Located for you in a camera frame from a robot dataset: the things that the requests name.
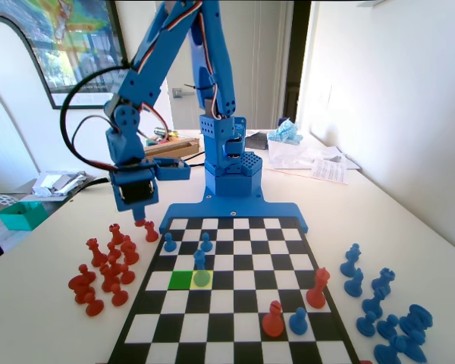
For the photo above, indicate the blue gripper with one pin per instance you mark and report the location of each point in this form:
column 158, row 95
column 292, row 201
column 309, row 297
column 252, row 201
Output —
column 134, row 193

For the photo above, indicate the red pawn chess piece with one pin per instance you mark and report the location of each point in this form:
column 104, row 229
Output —
column 139, row 224
column 82, row 297
column 115, row 267
column 127, row 239
column 127, row 276
column 119, row 297
column 113, row 251
column 94, row 307

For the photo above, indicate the blue bishop chess piece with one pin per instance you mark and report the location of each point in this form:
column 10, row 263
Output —
column 373, row 304
column 388, row 350
column 200, row 265

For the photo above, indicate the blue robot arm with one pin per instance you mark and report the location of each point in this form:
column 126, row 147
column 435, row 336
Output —
column 221, row 76

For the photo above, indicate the blue pawn chess piece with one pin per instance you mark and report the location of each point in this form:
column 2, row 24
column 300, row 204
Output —
column 386, row 329
column 206, row 244
column 298, row 324
column 170, row 244
column 366, row 326

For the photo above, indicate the blue board mounting plate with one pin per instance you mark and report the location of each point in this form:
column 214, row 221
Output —
column 197, row 210

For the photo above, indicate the red queen chess piece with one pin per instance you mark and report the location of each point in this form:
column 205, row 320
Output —
column 96, row 256

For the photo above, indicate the red bishop chess piece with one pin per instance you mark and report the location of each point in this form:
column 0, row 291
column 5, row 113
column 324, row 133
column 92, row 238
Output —
column 107, row 280
column 273, row 322

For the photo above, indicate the red king chess piece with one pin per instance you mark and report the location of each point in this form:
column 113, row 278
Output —
column 317, row 292

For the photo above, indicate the blue knight chess piece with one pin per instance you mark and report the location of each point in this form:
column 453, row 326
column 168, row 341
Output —
column 350, row 263
column 354, row 285

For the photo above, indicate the blue rook chess piece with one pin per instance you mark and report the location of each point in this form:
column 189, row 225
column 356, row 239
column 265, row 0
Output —
column 383, row 282

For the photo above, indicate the blue queen chess piece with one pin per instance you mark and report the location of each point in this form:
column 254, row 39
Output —
column 415, row 320

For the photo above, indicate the blue king chess piece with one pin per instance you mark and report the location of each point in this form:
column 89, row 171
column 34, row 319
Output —
column 416, row 349

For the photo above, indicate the colourful marker stack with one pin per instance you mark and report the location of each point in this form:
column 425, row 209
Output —
column 153, row 141

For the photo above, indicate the long cardboard box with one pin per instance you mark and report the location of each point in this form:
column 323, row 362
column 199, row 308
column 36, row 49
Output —
column 182, row 145

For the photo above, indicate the silver yellow cylinder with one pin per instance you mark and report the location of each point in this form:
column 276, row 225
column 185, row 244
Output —
column 172, row 133

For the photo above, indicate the grey white paper pile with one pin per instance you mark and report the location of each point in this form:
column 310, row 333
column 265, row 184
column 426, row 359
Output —
column 57, row 182

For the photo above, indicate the teal open box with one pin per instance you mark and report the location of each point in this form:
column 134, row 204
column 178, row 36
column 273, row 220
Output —
column 22, row 218

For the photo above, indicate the black white chessboard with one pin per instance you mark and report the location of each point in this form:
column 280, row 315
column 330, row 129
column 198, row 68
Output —
column 227, row 303

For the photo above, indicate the clear plastic bag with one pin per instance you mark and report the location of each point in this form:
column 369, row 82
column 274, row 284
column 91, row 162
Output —
column 288, row 155

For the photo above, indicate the black framed map poster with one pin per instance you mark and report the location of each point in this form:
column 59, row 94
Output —
column 87, row 38

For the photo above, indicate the printed paper sheet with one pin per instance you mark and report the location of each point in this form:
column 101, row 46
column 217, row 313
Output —
column 330, row 171

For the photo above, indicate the white arched panel black rim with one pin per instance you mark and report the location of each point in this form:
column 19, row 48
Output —
column 7, row 57

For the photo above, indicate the white paper stack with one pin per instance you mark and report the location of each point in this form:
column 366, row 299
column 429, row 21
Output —
column 349, row 163

